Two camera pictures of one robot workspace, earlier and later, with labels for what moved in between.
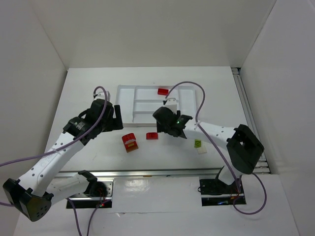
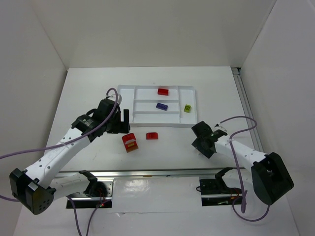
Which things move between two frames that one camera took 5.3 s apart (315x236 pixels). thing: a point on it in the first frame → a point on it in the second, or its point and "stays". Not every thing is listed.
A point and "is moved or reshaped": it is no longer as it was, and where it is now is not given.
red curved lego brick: x=151 y=135 stays
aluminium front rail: x=149 y=173 stays
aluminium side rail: x=262 y=165 stays
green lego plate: x=197 y=143 is moved or reshaped
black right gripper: x=160 y=126 → x=203 y=142
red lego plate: x=163 y=91 stays
